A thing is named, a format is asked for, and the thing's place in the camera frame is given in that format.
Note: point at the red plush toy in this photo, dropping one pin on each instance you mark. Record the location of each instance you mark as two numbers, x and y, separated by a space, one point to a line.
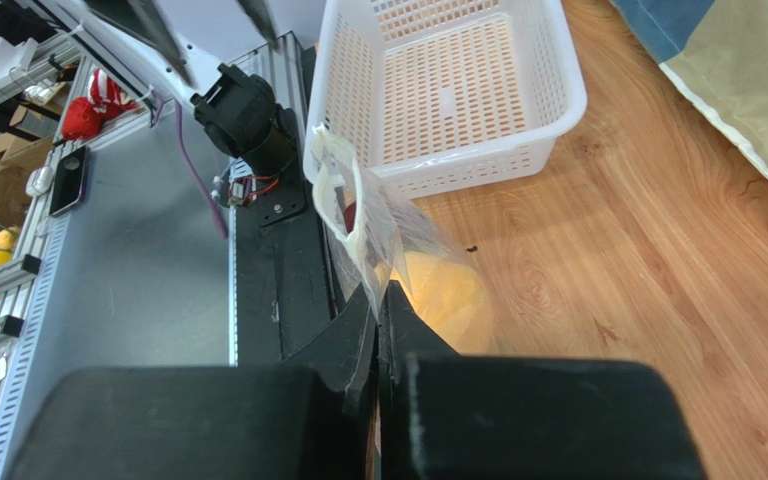
104 101

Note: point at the white perforated plastic basket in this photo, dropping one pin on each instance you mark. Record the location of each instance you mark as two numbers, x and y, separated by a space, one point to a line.
437 96

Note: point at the fake orange fruit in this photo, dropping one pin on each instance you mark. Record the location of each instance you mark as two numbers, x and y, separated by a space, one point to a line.
451 298

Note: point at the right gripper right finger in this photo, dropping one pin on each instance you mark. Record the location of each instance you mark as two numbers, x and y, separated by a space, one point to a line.
452 416

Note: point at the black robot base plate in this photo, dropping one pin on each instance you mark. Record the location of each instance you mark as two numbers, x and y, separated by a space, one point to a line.
282 289

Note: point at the cardboard box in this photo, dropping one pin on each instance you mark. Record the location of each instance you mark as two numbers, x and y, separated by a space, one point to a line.
18 159

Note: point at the blue beige checked pillow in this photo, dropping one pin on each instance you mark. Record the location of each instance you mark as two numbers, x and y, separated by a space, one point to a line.
716 55

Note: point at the clear zip top bag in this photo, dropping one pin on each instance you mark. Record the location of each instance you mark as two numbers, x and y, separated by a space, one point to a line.
370 225

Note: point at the black smartphone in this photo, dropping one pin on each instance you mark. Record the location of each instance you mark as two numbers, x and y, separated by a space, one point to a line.
70 182

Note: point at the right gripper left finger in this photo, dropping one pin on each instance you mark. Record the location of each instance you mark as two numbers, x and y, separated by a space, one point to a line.
307 417

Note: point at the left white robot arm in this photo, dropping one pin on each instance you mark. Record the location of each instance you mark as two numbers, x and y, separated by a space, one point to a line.
242 104

